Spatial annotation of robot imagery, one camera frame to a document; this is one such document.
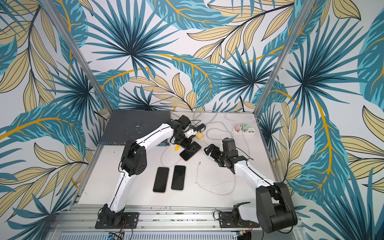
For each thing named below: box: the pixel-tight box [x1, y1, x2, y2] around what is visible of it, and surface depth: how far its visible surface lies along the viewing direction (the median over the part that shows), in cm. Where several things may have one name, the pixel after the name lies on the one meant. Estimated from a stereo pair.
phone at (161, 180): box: [152, 166, 170, 194], surface depth 90 cm
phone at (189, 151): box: [179, 141, 202, 161], surface depth 87 cm
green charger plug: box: [242, 124, 249, 131], surface depth 105 cm
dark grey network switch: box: [98, 110, 171, 147], surface depth 110 cm
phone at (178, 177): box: [171, 165, 186, 190], surface depth 86 cm
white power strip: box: [233, 128, 259, 138], surface depth 108 cm
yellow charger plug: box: [195, 132, 204, 140], surface depth 106 cm
